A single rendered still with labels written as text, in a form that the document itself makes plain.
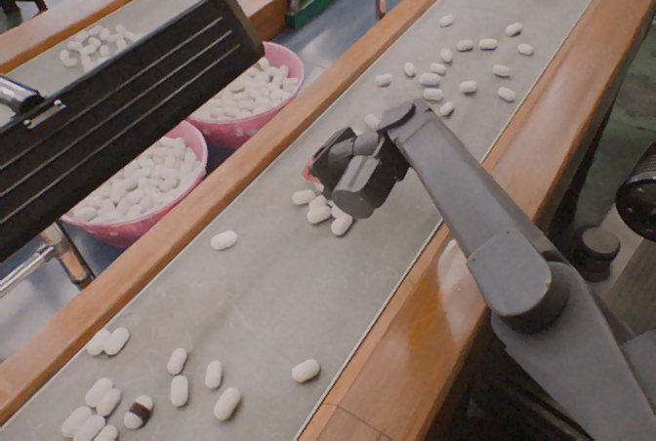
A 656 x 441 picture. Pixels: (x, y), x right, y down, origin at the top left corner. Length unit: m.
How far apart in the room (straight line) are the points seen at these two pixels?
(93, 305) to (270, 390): 0.26
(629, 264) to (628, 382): 0.91
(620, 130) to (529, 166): 1.41
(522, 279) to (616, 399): 0.08
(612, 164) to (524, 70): 1.04
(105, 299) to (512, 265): 0.58
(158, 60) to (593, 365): 0.42
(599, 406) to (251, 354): 0.49
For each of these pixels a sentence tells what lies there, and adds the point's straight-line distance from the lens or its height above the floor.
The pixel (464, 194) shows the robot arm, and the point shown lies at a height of 1.02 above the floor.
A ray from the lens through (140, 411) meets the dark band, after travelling 0.70.
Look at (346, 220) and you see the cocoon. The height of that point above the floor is 0.76.
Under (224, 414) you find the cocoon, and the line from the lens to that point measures 0.67.
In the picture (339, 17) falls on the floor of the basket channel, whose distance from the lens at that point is 1.45.
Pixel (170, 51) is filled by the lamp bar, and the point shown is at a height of 1.10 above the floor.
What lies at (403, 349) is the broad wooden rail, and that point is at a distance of 0.67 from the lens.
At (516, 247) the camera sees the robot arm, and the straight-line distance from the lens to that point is 0.35.
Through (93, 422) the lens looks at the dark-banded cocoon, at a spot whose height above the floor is 0.76.
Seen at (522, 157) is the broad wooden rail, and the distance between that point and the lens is 0.90.
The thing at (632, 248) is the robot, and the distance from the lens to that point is 1.22.
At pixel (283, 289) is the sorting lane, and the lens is 0.75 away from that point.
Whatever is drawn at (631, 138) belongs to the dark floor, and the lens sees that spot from 2.26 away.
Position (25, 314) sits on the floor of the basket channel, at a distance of 0.96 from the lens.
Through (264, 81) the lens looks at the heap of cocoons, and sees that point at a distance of 1.11.
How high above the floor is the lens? 1.36
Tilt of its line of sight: 46 degrees down
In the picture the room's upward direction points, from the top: 6 degrees counter-clockwise
